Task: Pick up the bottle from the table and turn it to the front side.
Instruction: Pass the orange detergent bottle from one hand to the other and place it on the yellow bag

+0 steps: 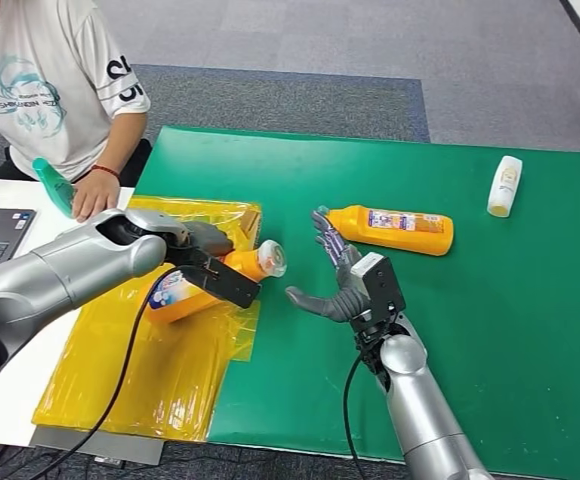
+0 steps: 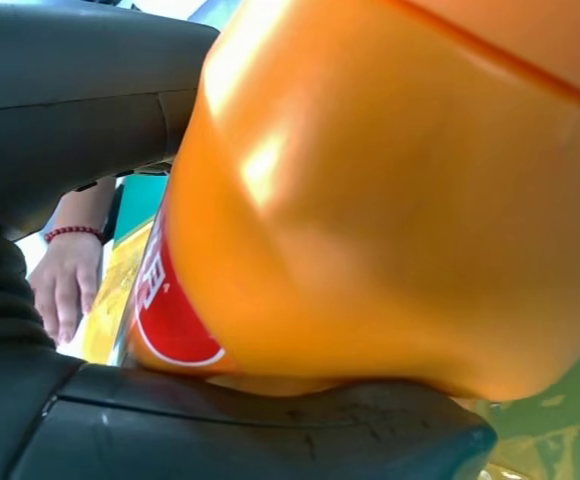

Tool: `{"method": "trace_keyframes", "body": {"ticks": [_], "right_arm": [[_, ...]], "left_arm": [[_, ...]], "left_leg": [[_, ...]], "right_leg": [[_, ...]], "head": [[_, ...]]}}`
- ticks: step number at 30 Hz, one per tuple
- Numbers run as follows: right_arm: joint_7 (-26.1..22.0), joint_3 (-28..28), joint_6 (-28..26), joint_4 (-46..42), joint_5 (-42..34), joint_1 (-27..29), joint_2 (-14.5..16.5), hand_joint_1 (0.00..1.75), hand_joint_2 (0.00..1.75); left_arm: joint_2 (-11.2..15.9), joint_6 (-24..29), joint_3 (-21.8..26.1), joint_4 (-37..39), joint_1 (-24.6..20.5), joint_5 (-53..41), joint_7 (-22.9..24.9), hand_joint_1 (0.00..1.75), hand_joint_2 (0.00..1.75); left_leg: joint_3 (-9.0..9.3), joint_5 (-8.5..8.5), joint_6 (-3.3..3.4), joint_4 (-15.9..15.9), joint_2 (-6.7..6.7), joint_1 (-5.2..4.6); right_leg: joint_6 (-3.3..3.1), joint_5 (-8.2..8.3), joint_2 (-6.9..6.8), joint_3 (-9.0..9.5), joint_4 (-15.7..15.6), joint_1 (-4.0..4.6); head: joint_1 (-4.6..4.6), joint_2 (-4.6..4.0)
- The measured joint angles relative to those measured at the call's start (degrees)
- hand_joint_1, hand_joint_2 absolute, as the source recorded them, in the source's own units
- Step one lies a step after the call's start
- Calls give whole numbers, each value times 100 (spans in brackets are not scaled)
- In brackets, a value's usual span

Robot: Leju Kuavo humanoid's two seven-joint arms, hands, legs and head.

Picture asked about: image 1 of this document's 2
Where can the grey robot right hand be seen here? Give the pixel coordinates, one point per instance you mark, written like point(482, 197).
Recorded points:
point(347, 291)

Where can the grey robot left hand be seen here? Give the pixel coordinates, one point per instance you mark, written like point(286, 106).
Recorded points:
point(210, 240)

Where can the orange bottle with clear cap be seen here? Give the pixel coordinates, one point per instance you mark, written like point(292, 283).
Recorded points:
point(360, 228)
point(242, 263)

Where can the teal plastic bottle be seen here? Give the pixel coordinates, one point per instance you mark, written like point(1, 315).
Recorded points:
point(57, 187)

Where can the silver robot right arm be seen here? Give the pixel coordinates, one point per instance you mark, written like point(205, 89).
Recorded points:
point(420, 411)

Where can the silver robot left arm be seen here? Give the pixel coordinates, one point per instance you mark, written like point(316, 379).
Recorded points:
point(45, 285)

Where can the person's left forearm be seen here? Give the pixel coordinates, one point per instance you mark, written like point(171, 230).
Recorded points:
point(127, 142)

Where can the white plastic bottle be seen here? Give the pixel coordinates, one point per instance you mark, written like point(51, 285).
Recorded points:
point(503, 187)

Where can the person's left hand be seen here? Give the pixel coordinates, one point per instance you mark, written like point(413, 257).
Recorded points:
point(95, 195)

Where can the yellow plastic bag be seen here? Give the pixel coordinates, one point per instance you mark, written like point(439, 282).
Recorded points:
point(145, 378)

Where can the green table mat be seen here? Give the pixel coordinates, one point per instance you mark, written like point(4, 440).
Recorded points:
point(495, 318)

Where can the grey metal plate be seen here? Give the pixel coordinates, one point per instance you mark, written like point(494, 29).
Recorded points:
point(134, 450)

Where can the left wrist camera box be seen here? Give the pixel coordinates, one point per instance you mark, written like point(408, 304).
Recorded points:
point(225, 281)

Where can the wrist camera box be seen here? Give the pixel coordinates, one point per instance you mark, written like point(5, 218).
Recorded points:
point(382, 285)
point(225, 281)

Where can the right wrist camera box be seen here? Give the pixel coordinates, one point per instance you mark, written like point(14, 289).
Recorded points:
point(382, 285)

